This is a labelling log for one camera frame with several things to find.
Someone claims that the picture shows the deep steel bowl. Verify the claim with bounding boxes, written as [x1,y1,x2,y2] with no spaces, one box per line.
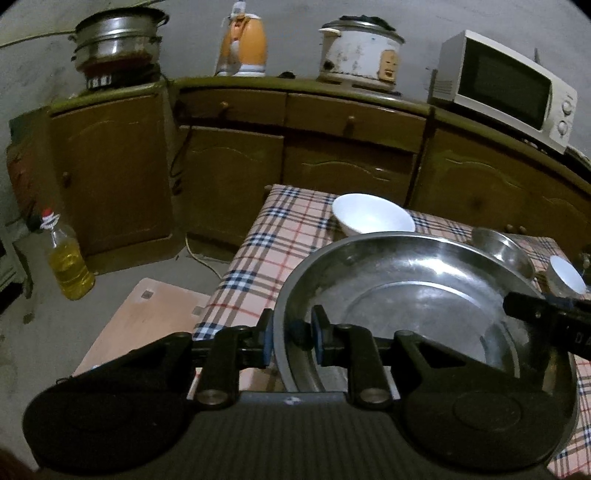
[471,227,537,278]

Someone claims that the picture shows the narrow wooden cabinet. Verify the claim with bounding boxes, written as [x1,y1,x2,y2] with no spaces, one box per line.
[48,88,175,261]

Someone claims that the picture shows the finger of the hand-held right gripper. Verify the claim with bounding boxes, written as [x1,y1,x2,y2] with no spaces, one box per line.
[547,298,591,312]
[503,291,573,333]

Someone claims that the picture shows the orange electric kettle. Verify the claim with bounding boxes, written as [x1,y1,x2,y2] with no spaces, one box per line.
[215,2,269,78]

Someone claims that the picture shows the wide white bowl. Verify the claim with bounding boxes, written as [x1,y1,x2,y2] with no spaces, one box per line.
[331,194,416,238]

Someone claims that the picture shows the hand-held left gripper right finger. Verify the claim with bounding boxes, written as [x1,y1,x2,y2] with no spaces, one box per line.
[310,305,444,408]

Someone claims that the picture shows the cooking oil bottle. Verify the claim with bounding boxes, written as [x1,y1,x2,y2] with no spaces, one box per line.
[41,208,96,302]

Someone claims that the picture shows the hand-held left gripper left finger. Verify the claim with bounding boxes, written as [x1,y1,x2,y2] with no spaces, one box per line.
[152,308,275,409]

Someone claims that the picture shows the pink flat board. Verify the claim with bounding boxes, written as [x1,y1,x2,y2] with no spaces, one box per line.
[74,277,214,376]

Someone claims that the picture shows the wooden two-door cabinet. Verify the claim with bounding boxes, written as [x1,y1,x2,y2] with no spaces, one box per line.
[410,108,591,268]

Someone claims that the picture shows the black power cable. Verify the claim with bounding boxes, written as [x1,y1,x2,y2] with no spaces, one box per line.
[167,99,191,195]

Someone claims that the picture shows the plaid tablecloth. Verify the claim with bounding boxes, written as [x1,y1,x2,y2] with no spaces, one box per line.
[191,184,591,480]

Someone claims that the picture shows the white rice cooker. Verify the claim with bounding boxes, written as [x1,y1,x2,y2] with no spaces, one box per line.
[316,16,406,88]

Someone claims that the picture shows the white microwave oven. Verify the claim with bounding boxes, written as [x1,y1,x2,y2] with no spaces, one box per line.
[427,30,579,155]

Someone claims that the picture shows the black induction cooker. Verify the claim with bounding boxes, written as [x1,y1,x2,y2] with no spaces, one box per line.
[83,65,161,90]

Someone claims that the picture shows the small deep white bowl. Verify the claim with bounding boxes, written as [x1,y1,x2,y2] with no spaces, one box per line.
[546,255,588,297]

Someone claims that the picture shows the large steel basin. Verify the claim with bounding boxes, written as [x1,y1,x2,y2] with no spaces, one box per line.
[274,232,579,418]

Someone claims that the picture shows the wooden cabinet with drawers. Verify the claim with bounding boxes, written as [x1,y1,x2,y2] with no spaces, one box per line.
[173,76,433,252]

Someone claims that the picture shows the steel steamer pot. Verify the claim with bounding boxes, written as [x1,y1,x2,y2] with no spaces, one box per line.
[69,7,169,77]

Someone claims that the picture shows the white floor cable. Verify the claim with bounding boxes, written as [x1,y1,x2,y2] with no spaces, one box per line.
[185,233,232,278]

